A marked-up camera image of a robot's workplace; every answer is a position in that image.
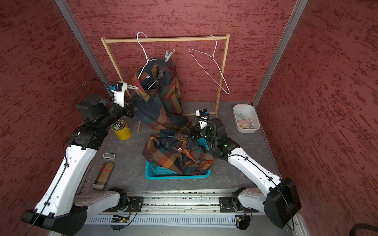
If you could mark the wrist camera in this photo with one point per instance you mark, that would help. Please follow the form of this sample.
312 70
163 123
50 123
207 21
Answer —
118 90
201 116

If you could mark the teal plastic basket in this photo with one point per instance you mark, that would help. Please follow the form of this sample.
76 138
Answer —
154 172

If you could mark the yellow pen cup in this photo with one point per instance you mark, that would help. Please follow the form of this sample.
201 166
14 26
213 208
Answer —
122 130

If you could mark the wooden clothes rack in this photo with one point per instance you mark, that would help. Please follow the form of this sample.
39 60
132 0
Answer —
106 42

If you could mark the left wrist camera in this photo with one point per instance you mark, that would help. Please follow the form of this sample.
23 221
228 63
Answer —
118 90

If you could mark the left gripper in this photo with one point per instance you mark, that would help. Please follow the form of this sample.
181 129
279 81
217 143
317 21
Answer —
129 108

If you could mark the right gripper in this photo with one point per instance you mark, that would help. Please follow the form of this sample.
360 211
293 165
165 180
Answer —
193 129

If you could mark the plaid shirt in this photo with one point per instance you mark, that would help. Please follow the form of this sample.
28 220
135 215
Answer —
158 99
180 154

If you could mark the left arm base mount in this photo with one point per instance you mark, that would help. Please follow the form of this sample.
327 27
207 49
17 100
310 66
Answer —
132 204

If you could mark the white plastic tray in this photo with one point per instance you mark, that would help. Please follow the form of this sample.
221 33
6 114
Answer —
250 111

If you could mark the white wire hanger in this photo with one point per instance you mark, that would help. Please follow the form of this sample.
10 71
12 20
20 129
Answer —
146 56
207 62

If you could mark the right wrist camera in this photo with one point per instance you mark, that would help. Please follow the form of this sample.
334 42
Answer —
201 116

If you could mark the white clothespin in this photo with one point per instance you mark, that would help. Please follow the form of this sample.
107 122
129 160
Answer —
132 87

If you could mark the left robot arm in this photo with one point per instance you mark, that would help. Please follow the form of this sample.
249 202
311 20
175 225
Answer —
57 211

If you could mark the aluminium rail frame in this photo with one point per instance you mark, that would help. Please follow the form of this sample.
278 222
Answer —
177 208

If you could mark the clothespins in tray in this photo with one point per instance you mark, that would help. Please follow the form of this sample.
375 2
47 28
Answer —
245 122

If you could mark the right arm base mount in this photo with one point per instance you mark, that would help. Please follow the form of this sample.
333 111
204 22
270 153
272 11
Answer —
232 205

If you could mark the grey clothespin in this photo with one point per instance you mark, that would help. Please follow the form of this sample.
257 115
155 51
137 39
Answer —
168 55

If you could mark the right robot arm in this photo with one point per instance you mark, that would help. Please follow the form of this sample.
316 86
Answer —
278 198

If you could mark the small white box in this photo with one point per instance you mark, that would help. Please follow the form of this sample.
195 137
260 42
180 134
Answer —
109 156

